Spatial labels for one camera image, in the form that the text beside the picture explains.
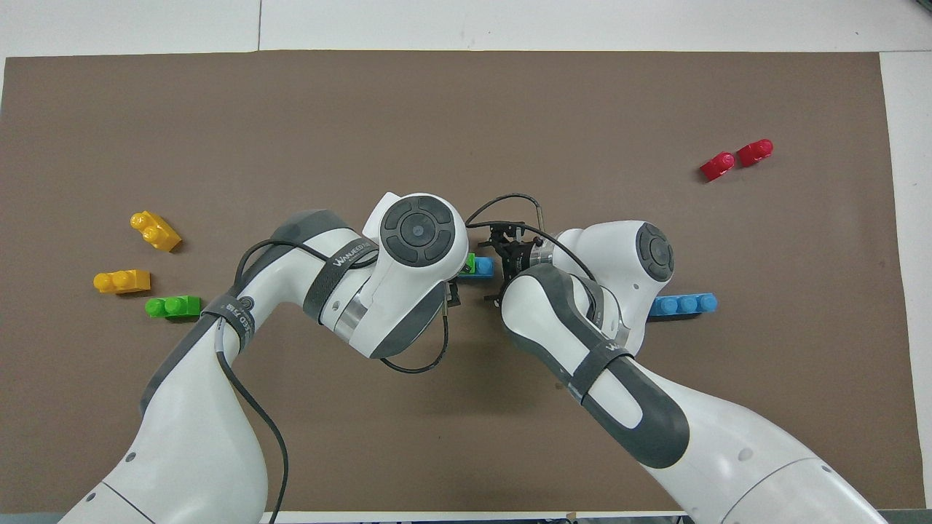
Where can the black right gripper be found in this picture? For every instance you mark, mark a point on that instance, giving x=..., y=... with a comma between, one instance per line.
x=520, y=258

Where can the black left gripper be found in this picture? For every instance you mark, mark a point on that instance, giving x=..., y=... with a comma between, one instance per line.
x=453, y=295

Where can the blue three-stud toy block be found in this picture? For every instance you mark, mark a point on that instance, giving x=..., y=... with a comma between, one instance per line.
x=483, y=268
x=684, y=304

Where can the green two-stud toy block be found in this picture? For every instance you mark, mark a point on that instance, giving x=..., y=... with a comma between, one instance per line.
x=468, y=264
x=175, y=306

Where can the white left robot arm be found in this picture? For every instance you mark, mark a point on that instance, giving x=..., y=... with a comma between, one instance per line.
x=196, y=422

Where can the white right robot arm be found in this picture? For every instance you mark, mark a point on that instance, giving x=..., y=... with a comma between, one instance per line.
x=699, y=437

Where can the red one-stud toy block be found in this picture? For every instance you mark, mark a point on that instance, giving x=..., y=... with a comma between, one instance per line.
x=717, y=167
x=755, y=152

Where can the yellow two-stud toy block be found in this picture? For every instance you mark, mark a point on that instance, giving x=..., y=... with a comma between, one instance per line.
x=156, y=231
x=122, y=281

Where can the brown table mat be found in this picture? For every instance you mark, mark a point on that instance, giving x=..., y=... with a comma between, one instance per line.
x=466, y=116

